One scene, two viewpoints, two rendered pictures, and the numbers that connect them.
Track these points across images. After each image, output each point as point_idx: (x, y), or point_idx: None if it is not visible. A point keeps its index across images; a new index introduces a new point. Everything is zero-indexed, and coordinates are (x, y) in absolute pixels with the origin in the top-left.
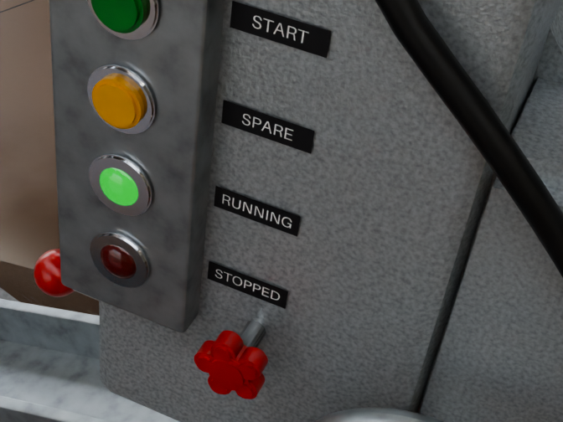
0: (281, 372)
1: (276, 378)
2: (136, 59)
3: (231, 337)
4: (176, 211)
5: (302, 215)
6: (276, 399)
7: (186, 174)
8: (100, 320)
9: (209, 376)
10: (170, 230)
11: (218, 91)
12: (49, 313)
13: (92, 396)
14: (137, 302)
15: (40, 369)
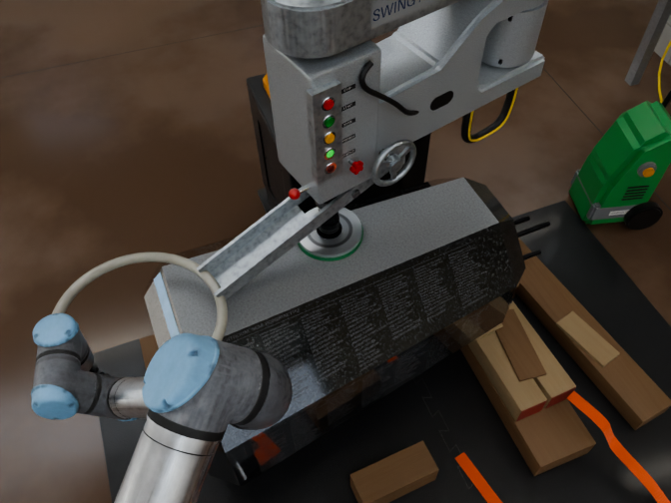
0: None
1: None
2: (331, 129)
3: (355, 162)
4: (339, 149)
5: (354, 133)
6: None
7: (340, 141)
8: (319, 189)
9: (342, 179)
10: (338, 154)
11: None
12: (250, 229)
13: (280, 233)
14: (334, 174)
15: (259, 243)
